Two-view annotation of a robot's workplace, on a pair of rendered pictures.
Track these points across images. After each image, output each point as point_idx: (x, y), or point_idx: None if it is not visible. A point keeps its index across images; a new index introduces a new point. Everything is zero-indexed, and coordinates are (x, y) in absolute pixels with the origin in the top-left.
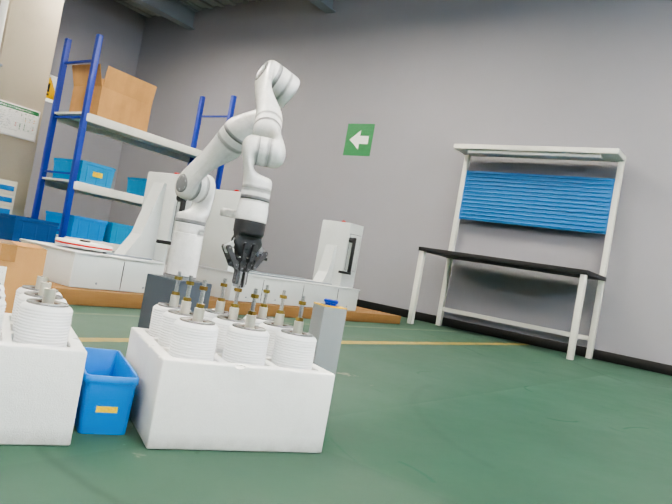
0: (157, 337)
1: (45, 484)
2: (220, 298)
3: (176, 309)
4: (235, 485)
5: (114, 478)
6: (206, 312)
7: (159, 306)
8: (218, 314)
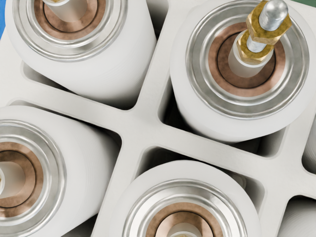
0: (31, 84)
1: None
2: (241, 53)
3: (5, 123)
4: None
5: None
6: (178, 69)
7: (9, 16)
8: (208, 111)
